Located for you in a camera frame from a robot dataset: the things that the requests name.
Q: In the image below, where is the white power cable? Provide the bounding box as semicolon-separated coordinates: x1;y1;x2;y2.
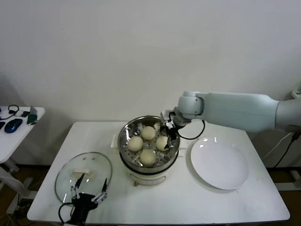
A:
262;133;292;159

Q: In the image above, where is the blue computer mouse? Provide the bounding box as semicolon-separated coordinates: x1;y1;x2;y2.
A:
4;119;23;135

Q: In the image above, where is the white round plate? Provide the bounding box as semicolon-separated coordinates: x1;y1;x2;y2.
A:
189;136;250;191

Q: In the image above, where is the steel steamer basket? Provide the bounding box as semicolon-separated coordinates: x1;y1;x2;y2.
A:
117;115;181;174

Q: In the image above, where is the glass lid white handle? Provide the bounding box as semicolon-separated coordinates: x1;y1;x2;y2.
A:
55;152;113;203

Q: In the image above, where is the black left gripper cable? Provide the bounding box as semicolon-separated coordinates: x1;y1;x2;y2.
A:
58;202;74;224

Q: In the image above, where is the white side table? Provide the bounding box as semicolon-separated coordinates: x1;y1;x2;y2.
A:
0;107;45;216

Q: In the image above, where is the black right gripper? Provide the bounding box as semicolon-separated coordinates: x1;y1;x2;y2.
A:
164;126;179;152

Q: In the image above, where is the white steamed baozi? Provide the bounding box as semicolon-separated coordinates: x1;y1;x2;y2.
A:
141;126;157;141
140;149;156;167
128;136;144;153
156;136;169;152

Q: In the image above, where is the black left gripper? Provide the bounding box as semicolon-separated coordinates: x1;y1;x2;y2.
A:
70;173;109;224

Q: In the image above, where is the white electric cooker pot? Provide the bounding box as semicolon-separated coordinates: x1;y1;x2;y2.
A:
110;133;188;188

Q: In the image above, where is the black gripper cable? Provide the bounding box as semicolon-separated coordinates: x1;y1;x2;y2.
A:
175;119;206;140
58;202;74;224

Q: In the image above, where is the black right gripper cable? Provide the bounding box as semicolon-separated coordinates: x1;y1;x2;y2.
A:
175;119;206;140

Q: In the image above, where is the black cable with adapter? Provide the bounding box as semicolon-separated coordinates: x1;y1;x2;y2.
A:
272;132;299;168

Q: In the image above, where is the white desk base frame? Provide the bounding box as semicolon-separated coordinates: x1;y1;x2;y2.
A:
265;166;301;191

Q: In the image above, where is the black looped thin cable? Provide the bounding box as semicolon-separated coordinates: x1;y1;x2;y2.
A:
0;105;20;120

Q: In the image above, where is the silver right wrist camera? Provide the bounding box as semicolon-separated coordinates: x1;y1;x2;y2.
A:
160;109;176;129

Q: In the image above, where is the green small box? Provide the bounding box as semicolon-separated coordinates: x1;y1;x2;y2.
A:
26;105;39;127

